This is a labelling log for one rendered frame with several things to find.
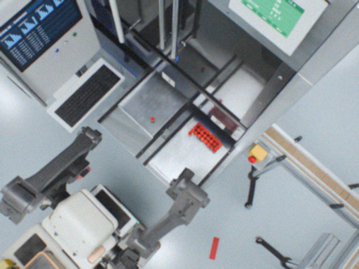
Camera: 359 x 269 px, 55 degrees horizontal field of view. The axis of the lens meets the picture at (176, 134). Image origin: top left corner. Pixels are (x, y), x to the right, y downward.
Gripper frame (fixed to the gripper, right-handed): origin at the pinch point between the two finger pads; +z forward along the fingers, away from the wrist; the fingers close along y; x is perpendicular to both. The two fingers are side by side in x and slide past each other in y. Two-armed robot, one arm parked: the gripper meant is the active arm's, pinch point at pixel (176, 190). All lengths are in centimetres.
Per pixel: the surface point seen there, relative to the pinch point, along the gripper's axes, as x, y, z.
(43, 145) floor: 105, -39, 90
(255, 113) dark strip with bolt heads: -4, 39, -49
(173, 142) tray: 18.5, 17.8, 2.5
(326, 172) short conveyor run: -49, 58, -5
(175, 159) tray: 11.6, 11.6, 2.4
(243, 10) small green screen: 15, 38, -98
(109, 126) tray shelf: 50, 1, 3
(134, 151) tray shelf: 30.4, -0.2, 2.5
